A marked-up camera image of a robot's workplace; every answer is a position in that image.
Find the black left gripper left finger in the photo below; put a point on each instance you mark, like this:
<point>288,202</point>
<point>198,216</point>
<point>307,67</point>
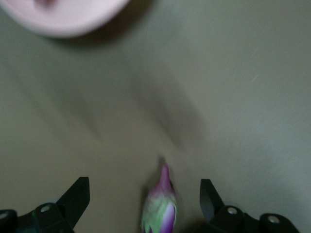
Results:
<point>77,199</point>

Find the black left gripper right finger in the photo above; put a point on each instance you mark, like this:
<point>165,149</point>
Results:
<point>209,204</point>

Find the purple eggplant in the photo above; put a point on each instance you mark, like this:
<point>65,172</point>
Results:
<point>162,208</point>

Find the brown table cloth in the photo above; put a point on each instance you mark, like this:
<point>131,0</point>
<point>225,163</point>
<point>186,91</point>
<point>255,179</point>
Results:
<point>230,97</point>

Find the pink round plate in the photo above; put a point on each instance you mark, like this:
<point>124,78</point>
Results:
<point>65,19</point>

